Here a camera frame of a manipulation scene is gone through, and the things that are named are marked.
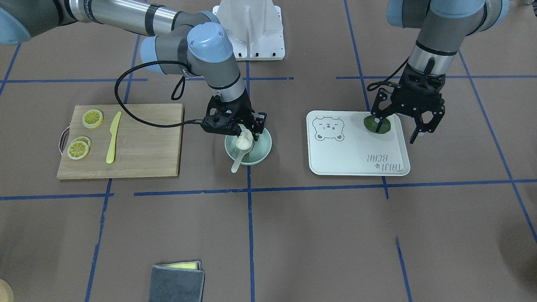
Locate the green avocado half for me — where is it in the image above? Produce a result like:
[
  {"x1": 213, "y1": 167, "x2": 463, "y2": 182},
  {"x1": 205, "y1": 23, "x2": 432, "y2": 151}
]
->
[{"x1": 364, "y1": 115, "x2": 391, "y2": 134}]

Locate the white ceramic spoon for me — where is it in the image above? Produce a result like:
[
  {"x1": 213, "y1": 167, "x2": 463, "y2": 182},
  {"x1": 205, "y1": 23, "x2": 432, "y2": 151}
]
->
[{"x1": 231, "y1": 145, "x2": 253, "y2": 173}]

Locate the yellow plastic knife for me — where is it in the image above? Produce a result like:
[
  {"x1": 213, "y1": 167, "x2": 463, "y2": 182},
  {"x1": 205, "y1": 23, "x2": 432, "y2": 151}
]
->
[{"x1": 106, "y1": 111, "x2": 122, "y2": 164}]

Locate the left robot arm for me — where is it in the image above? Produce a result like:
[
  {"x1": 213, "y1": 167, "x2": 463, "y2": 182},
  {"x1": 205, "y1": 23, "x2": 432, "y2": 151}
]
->
[{"x1": 364, "y1": 0, "x2": 510, "y2": 143}]

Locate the bamboo cutting board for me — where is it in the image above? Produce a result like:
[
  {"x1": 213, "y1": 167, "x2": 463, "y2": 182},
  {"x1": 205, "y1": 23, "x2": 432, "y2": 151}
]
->
[{"x1": 57, "y1": 104, "x2": 182, "y2": 180}]

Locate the white bear tray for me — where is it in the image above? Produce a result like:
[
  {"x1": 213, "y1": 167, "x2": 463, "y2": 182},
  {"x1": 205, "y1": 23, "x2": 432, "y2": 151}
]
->
[{"x1": 306, "y1": 110, "x2": 411, "y2": 176}]

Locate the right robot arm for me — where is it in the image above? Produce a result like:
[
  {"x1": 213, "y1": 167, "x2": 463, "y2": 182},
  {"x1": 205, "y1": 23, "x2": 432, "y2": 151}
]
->
[{"x1": 0, "y1": 0, "x2": 266, "y2": 140}]

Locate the lemon slice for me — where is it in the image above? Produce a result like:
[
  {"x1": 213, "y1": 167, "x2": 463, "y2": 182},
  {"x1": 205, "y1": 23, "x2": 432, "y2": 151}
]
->
[
  {"x1": 82, "y1": 109, "x2": 104, "y2": 129},
  {"x1": 67, "y1": 136, "x2": 91, "y2": 160}
]

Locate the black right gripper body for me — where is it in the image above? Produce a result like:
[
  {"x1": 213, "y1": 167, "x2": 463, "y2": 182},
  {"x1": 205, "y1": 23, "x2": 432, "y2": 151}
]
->
[{"x1": 201, "y1": 94, "x2": 257, "y2": 135}]

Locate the upper lemon slice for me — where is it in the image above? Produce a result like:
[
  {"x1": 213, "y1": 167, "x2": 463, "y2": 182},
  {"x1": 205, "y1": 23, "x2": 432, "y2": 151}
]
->
[{"x1": 82, "y1": 109, "x2": 104, "y2": 129}]

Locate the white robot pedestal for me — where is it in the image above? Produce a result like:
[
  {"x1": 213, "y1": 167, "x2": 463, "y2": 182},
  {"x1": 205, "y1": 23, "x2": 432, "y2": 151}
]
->
[{"x1": 212, "y1": 0, "x2": 286, "y2": 61}]

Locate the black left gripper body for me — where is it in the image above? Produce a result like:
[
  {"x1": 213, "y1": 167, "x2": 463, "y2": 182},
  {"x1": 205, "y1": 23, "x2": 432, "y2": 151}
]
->
[{"x1": 369, "y1": 67, "x2": 446, "y2": 123}]

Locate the lower lemon slice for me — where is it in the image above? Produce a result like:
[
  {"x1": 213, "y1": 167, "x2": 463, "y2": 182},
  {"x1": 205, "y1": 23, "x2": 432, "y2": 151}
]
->
[{"x1": 67, "y1": 136, "x2": 91, "y2": 160}]

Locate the green ceramic bowl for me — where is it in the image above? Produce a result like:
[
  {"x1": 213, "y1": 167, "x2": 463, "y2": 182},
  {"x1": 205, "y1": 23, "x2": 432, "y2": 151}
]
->
[{"x1": 224, "y1": 128, "x2": 272, "y2": 166}]

